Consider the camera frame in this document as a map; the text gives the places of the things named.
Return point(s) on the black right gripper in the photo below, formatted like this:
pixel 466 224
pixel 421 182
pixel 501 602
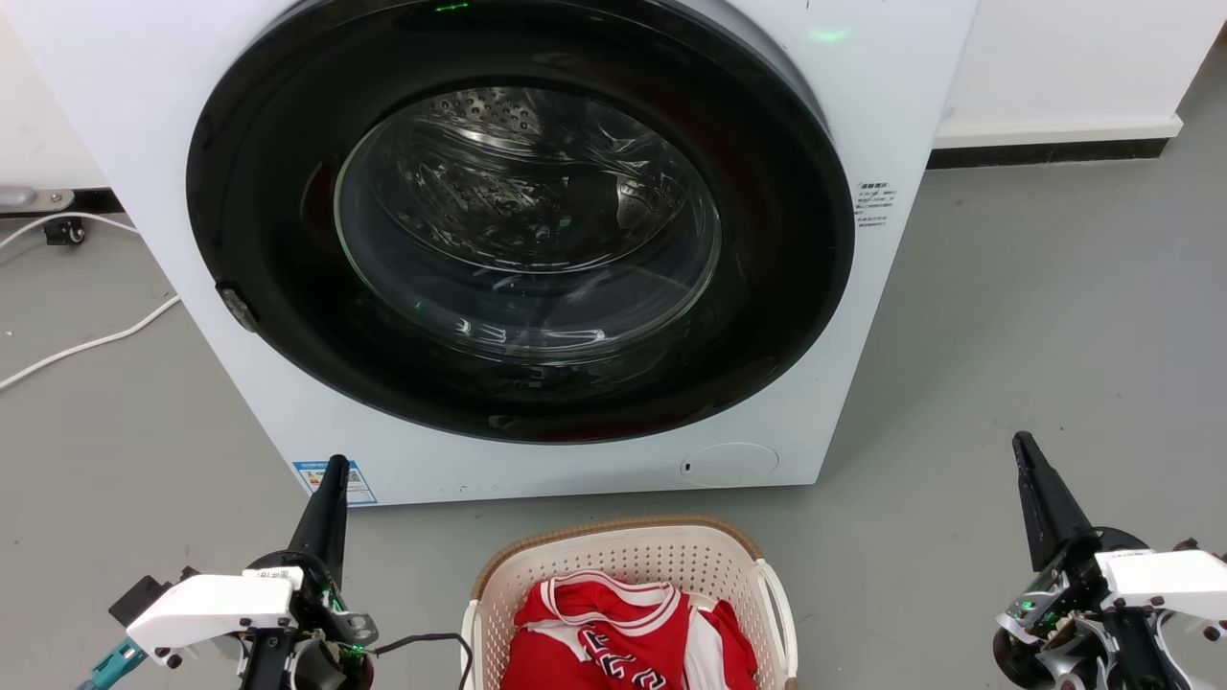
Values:
pixel 1064 613

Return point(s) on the red and white jersey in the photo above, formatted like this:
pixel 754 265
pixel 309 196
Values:
pixel 613 637

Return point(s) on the beige plastic laundry basket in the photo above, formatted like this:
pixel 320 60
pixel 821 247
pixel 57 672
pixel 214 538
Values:
pixel 633 556

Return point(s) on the black caster wheel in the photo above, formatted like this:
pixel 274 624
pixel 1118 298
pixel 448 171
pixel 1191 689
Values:
pixel 65 231

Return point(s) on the round black washer door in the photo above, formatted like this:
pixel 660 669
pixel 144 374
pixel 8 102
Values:
pixel 527 240

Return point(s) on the white front-load washing machine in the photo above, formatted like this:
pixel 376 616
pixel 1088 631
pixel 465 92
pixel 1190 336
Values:
pixel 911 115

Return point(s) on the black wall baseboard strip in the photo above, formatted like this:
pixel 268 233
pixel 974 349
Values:
pixel 1045 153

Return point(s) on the grey metal bracket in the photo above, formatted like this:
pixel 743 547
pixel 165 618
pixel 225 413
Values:
pixel 34 199

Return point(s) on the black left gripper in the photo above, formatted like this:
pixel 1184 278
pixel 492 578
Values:
pixel 326 628

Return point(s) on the small printed text sticker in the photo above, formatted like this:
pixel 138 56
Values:
pixel 874 201

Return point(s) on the blue energy label sticker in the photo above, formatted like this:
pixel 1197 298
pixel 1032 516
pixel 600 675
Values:
pixel 357 482

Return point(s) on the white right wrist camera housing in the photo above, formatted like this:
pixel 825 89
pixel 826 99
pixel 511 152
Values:
pixel 1165 580

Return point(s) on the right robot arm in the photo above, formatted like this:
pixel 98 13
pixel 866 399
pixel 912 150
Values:
pixel 1193 656

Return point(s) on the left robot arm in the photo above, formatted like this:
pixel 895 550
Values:
pixel 264 666

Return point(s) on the round white filter cover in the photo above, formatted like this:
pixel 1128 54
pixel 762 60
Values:
pixel 730 464

